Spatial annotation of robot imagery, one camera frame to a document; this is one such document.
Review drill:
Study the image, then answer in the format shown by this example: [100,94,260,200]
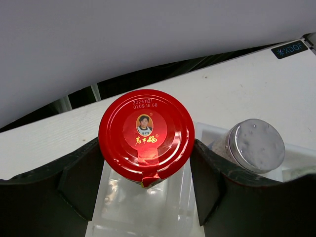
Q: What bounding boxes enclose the white three-compartment tray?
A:
[85,123,316,237]

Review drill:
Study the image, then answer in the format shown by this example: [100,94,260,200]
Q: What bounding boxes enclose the right blue table sticker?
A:
[271,40,309,59]

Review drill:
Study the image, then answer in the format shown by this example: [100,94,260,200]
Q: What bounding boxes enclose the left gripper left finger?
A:
[0,138,104,237]

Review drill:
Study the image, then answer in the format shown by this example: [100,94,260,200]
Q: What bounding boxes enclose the silver lid white shaker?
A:
[209,118,285,174]

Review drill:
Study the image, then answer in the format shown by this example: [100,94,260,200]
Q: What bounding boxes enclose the red lid chili jar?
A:
[98,89,195,188]

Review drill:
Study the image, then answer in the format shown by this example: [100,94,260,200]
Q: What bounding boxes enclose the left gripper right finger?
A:
[190,140,316,237]

